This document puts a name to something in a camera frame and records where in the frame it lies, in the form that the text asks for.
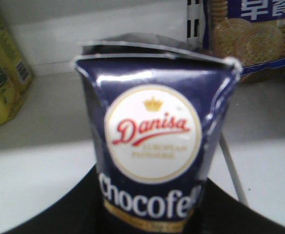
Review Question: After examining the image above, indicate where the blue biscuit package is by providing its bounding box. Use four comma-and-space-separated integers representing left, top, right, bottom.
203, 0, 285, 83

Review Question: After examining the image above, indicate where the white store shelving unit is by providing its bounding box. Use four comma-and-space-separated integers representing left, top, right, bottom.
0, 0, 285, 234

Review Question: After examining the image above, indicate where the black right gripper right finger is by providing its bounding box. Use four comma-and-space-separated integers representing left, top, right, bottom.
182, 179, 285, 234

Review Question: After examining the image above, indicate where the dark blue Danisa cookie box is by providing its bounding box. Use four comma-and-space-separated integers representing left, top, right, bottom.
74, 33, 243, 234

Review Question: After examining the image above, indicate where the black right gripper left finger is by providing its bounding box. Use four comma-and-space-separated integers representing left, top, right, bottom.
8, 167, 102, 234

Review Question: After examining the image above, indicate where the yellow snack package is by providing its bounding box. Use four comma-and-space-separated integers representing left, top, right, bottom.
0, 13, 33, 125

